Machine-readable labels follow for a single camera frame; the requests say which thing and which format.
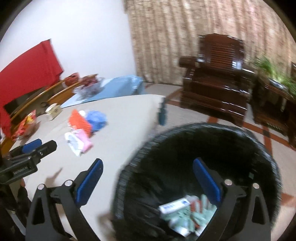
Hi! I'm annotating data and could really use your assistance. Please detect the blue tablecloth side table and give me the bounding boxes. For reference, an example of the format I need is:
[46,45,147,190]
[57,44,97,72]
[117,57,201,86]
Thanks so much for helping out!
[61,75,146,108]

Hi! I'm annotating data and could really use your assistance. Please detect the dark wooden side table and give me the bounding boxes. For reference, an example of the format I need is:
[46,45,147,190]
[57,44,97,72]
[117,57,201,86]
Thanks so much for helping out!
[250,74,295,145]

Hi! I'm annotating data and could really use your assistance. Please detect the glass snack dish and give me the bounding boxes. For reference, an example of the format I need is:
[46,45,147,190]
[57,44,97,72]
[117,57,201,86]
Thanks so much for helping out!
[12,115,41,141]

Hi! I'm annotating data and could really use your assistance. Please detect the television under red cloth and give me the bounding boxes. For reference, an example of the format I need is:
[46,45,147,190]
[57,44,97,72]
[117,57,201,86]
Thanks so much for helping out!
[4,88,52,116]

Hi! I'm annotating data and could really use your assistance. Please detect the red cloth cover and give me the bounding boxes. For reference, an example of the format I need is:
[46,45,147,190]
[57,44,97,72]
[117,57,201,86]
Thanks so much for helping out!
[0,39,63,137]

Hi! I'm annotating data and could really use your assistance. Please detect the glass fruit bowl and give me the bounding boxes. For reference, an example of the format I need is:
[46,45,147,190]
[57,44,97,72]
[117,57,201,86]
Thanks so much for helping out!
[73,76,104,100]

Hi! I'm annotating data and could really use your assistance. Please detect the beige patterned curtain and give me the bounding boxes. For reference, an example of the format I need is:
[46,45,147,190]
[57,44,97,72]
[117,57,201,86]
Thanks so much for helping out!
[123,0,296,85]

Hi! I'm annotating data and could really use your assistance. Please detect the red apples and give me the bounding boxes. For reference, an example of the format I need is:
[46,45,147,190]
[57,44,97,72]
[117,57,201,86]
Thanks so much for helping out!
[81,75,98,87]

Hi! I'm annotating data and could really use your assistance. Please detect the white blue medicine box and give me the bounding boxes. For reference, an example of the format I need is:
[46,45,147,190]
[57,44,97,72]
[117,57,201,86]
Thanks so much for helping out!
[159,195,199,215]

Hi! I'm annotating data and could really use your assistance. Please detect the wooden TV cabinet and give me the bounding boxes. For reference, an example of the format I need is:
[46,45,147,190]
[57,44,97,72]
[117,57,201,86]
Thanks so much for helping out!
[0,73,99,153]

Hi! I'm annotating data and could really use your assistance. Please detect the red snack packets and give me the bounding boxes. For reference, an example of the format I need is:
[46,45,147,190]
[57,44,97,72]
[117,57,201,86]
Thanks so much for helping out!
[10,109,38,141]

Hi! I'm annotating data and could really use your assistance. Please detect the green rubber glove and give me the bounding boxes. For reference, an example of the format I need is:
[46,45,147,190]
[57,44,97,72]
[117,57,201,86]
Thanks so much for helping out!
[163,194,217,237]

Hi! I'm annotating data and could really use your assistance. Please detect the potted green plant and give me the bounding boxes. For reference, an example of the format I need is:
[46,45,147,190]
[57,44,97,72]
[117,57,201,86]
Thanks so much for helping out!
[253,56,295,99]

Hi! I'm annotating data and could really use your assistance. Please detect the crumpled white tissue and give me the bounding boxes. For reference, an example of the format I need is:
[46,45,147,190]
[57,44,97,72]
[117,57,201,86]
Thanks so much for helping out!
[78,110,87,118]

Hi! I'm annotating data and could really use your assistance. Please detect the red ornament on cabinet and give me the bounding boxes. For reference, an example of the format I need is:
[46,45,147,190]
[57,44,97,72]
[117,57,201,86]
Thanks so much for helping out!
[64,72,80,87]

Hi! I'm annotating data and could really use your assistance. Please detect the dark wooden armchair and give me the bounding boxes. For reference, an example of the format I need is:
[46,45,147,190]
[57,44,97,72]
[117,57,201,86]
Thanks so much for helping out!
[179,34,256,126]
[290,62,296,82]

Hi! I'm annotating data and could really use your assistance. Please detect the pink pouch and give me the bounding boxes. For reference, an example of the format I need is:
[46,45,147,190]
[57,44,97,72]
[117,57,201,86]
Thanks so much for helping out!
[74,129,93,153]

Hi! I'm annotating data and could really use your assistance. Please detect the black trash bin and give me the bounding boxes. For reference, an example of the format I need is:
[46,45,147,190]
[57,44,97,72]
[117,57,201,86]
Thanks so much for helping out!
[111,123,281,240]

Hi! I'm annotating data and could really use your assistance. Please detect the tissue box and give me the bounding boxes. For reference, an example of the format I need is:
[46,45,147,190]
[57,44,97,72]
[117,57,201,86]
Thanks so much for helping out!
[45,103,62,121]

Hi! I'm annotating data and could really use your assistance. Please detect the orange foam fruit net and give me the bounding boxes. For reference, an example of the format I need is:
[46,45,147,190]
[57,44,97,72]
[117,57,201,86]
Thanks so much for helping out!
[190,199,204,229]

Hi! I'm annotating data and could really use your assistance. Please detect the white squeeze tube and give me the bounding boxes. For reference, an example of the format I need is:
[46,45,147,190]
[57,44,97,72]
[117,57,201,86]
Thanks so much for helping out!
[64,132,84,157]

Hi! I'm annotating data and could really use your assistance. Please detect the blue plastic bag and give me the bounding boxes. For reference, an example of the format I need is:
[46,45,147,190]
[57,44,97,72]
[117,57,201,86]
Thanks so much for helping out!
[86,110,107,133]

